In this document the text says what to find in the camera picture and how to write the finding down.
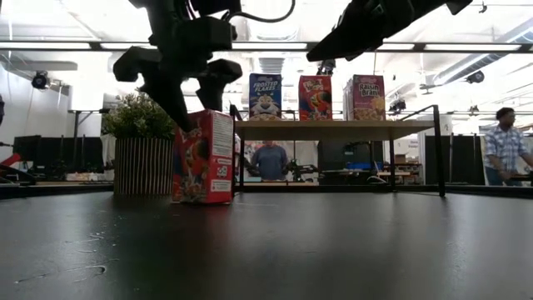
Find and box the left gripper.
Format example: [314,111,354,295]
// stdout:
[112,18,243,133]

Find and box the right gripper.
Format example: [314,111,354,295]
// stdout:
[306,0,417,63]

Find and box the Froot Loops cereal box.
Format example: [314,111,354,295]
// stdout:
[172,109,235,205]
[297,74,333,122]

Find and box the Raisin Bran cereal box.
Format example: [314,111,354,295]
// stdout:
[343,73,387,122]

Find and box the Frosted Flakes cereal box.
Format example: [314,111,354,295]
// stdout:
[248,72,283,122]

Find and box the green plant in striped pot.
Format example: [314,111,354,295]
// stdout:
[101,92,178,197]

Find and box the person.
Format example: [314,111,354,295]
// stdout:
[483,107,533,188]
[251,140,290,183]

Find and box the blue storage bin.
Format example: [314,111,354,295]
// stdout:
[347,161,384,171]

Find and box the black room divider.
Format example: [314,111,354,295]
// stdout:
[424,133,486,187]
[12,135,105,183]

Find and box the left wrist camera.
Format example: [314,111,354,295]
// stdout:
[182,16,234,52]

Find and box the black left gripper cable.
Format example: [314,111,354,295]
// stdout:
[224,0,296,24]

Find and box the wooden shelf with black frame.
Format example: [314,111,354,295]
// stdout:
[228,103,446,199]

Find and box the black aluminium table frame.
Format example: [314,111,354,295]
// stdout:
[0,182,533,199]

